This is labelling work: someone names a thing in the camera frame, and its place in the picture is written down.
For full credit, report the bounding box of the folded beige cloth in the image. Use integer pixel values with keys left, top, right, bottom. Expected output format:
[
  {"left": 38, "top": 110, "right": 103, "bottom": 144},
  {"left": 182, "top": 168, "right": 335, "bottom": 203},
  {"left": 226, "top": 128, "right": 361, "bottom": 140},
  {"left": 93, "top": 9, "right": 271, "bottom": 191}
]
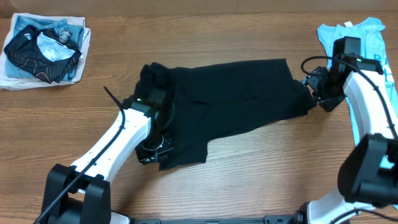
[{"left": 1, "top": 13, "right": 91, "bottom": 90}]

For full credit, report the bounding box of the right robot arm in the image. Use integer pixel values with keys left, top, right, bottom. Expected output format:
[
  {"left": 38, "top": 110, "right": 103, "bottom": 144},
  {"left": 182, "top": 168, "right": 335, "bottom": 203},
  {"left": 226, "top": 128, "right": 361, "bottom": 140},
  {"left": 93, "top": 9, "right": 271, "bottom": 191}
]
[{"left": 290, "top": 36, "right": 397, "bottom": 223}]

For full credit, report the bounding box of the folded black patterned shirt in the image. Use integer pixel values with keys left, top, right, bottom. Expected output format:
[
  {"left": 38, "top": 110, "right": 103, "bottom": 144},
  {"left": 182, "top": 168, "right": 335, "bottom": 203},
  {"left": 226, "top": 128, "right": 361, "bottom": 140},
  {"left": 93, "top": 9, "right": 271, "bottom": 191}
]
[{"left": 4, "top": 25, "right": 82, "bottom": 83}]

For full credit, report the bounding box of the black t-shirt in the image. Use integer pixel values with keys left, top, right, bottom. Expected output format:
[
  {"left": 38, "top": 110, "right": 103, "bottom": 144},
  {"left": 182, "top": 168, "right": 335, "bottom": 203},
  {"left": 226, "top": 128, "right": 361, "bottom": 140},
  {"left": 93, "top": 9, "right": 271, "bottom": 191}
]
[{"left": 134, "top": 58, "right": 317, "bottom": 170}]

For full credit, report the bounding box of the light blue t-shirt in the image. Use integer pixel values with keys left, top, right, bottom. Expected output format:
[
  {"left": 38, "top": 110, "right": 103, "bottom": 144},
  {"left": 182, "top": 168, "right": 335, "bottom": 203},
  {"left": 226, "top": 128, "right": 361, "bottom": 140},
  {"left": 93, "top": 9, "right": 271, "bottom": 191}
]
[{"left": 317, "top": 17, "right": 398, "bottom": 210}]

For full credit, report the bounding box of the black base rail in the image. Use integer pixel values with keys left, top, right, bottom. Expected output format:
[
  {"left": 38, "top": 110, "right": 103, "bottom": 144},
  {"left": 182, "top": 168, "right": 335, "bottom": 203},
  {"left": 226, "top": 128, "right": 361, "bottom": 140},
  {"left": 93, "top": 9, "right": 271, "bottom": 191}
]
[{"left": 131, "top": 215, "right": 294, "bottom": 224}]

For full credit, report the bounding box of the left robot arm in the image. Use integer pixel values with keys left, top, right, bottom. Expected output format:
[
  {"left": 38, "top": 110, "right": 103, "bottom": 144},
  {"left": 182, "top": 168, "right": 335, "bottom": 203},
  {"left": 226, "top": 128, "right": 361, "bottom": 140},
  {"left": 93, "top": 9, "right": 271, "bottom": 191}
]
[{"left": 35, "top": 88, "right": 175, "bottom": 224}]

